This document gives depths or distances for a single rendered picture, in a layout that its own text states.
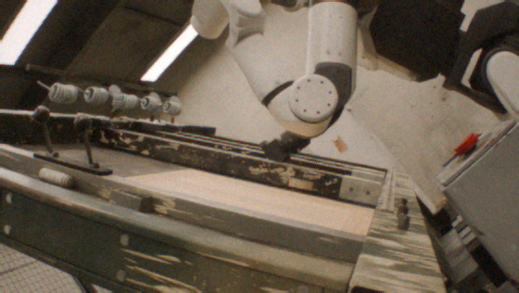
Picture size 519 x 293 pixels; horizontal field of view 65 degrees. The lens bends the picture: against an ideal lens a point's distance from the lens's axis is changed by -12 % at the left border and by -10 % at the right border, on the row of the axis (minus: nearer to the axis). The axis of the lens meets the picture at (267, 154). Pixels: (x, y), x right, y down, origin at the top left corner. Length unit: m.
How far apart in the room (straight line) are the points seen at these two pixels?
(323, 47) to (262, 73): 0.11
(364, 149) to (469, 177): 4.35
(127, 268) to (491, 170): 0.47
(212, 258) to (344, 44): 0.42
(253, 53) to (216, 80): 6.12
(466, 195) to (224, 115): 6.38
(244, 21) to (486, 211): 0.49
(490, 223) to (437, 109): 5.70
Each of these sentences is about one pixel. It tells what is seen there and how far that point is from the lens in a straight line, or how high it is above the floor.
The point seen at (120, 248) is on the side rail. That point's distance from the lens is 0.63.
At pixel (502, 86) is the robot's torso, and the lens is 0.99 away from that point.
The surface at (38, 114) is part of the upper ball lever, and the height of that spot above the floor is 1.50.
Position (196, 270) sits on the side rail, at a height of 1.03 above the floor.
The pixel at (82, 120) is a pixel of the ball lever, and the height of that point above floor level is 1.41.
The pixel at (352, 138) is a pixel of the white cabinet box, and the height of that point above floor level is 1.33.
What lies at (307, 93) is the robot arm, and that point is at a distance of 0.71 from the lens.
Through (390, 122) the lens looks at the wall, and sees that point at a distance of 6.20.
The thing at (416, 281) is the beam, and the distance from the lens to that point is 0.58.
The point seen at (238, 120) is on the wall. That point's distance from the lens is 6.71.
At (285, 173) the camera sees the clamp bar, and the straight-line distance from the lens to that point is 1.50.
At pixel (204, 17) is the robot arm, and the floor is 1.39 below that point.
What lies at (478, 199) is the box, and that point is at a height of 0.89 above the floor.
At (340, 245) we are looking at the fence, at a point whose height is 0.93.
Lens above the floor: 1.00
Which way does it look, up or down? 9 degrees up
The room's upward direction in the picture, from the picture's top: 39 degrees counter-clockwise
